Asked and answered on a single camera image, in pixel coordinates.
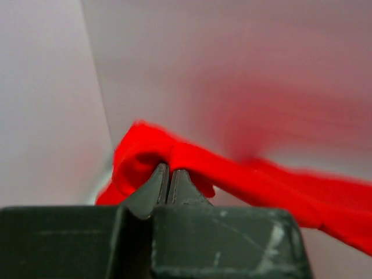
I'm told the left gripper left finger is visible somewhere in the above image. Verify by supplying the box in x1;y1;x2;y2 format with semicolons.
120;163;170;220

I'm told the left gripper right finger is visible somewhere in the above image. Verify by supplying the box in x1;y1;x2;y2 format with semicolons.
167;170;212;206

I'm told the red t shirt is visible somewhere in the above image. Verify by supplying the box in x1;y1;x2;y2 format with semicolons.
96;121;371;255

